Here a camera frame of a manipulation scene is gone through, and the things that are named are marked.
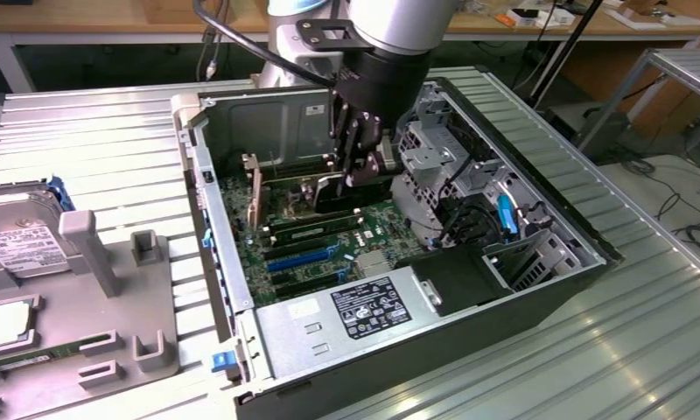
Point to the silver hard disk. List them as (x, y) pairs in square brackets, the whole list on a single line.
[(17, 249)]

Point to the long wooden desk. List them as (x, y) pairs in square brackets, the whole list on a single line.
[(460, 21)]

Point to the silver chipset heatsink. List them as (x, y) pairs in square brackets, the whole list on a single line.
[(373, 260)]

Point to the green motherboard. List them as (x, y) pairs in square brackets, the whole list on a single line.
[(385, 219)]

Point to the black RAM slot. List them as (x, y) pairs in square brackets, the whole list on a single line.
[(298, 170), (297, 162), (297, 158), (326, 238), (294, 221), (292, 224), (298, 165)]

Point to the brown wooden panel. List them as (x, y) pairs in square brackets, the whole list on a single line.
[(607, 74)]

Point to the blue plastic disk carrier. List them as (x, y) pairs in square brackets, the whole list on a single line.
[(61, 197)]

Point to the silver metal drive cage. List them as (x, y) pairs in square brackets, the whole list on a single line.
[(425, 157)]

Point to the open black PC case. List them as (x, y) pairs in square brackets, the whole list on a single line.
[(501, 321)]

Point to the green GPU card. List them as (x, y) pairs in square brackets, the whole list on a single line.
[(332, 203)]

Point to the white flat box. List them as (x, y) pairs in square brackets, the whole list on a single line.
[(636, 19)]

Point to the grey power supply unit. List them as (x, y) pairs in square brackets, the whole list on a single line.
[(302, 332)]

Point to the grey parts rack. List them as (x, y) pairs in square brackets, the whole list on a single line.
[(81, 324)]

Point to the grilled metal disk bay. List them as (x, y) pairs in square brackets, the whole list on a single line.
[(536, 262)]

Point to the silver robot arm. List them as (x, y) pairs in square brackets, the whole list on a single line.
[(396, 22)]

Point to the silver CPU chip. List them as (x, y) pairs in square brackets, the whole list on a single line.
[(0, 324)]

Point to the orange white small box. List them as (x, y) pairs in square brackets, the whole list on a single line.
[(509, 18)]

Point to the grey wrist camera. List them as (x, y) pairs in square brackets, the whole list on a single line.
[(326, 44)]

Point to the black stand pole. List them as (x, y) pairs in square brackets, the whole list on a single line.
[(565, 48)]

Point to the blue case latch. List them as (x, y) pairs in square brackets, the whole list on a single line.
[(221, 361)]

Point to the green RAM stick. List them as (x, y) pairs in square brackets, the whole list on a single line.
[(46, 352), (314, 229)]

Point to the black expansion slot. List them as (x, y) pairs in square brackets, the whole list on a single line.
[(309, 285), (294, 249)]

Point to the brown cardboard box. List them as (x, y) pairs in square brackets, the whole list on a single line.
[(676, 5)]

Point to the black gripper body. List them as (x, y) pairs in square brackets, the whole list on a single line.
[(385, 87)]

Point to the aluminium frame table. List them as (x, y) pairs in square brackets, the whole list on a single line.
[(688, 65)]

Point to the blue expansion slot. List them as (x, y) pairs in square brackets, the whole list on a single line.
[(300, 260)]

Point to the black small device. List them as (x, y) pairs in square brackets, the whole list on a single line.
[(525, 12)]

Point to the black computer tower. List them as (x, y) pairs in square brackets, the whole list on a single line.
[(595, 127)]

